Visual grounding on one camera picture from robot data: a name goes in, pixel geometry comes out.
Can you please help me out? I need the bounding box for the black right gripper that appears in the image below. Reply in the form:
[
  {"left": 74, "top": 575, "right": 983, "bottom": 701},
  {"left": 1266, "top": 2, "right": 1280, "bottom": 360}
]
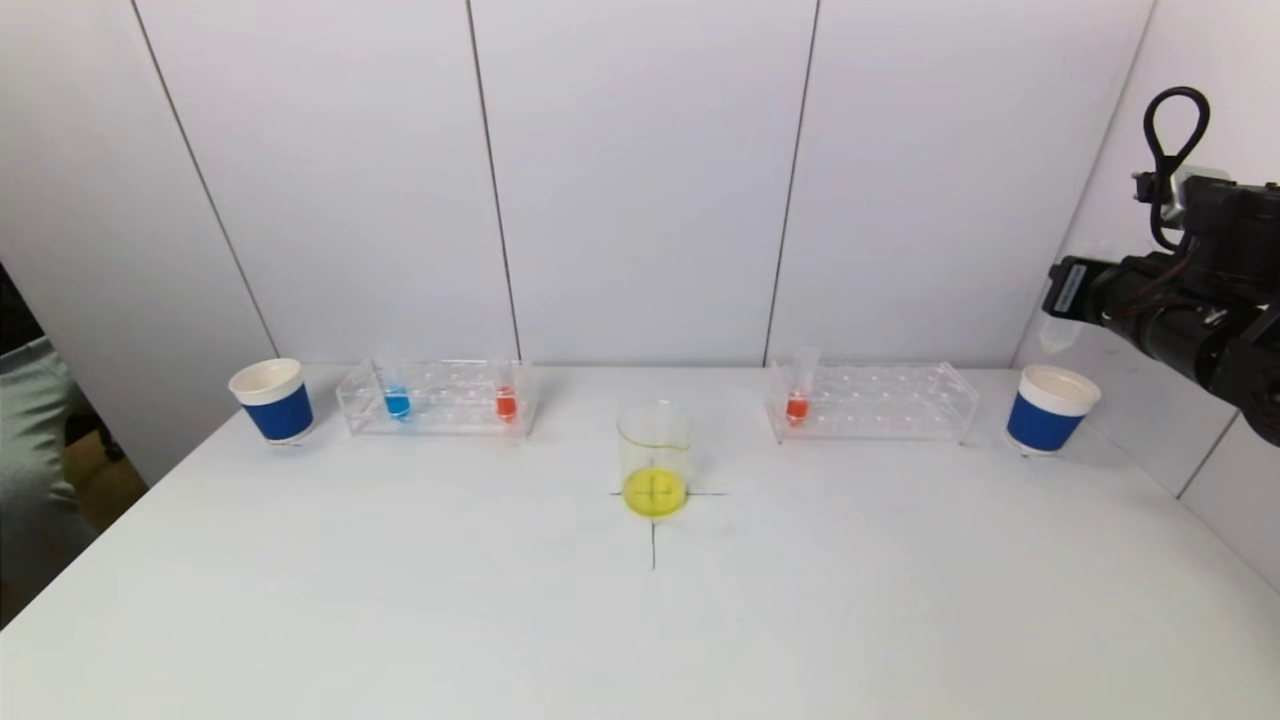
[{"left": 1040, "top": 255, "right": 1160, "bottom": 339}]

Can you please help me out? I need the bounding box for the test tube with yellow pigment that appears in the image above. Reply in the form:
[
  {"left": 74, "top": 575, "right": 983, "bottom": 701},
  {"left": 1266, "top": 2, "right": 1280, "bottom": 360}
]
[{"left": 1038, "top": 312, "right": 1086, "bottom": 357}]

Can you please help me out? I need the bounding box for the clear acrylic test tube rack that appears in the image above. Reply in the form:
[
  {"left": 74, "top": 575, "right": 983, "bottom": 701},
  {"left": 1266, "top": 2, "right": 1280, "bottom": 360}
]
[
  {"left": 765, "top": 358, "right": 981, "bottom": 446},
  {"left": 335, "top": 358, "right": 536, "bottom": 439}
]

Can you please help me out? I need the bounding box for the clear glass beaker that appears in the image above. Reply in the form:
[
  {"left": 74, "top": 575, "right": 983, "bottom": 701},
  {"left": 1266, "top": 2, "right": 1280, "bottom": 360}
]
[{"left": 615, "top": 400, "right": 693, "bottom": 521}]

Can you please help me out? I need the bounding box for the test tube with blue pigment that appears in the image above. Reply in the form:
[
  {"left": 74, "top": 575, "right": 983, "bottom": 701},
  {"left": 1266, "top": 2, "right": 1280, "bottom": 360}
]
[{"left": 375, "top": 345, "right": 413, "bottom": 423}]

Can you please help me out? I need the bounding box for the blue white paper cup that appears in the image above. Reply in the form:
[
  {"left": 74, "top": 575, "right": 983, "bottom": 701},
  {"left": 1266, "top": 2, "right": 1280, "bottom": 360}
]
[
  {"left": 227, "top": 358, "right": 316, "bottom": 446},
  {"left": 1005, "top": 364, "right": 1103, "bottom": 458}
]

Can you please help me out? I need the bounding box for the black office chair base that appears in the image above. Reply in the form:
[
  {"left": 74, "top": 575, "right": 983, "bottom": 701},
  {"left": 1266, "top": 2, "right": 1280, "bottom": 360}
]
[{"left": 62, "top": 400, "right": 129, "bottom": 463}]

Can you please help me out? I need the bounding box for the seated person in grey trousers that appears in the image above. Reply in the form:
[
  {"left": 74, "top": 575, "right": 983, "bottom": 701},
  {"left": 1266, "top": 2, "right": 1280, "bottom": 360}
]
[{"left": 0, "top": 335, "right": 96, "bottom": 601}]

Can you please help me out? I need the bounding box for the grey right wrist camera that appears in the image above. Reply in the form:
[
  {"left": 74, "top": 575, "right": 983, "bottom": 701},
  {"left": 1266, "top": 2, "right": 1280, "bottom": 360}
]
[{"left": 1132, "top": 168, "right": 1236, "bottom": 236}]

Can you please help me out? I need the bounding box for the black looped camera cable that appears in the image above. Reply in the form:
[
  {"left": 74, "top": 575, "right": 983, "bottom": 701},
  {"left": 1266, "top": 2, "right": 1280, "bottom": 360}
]
[{"left": 1143, "top": 86, "right": 1211, "bottom": 253}]

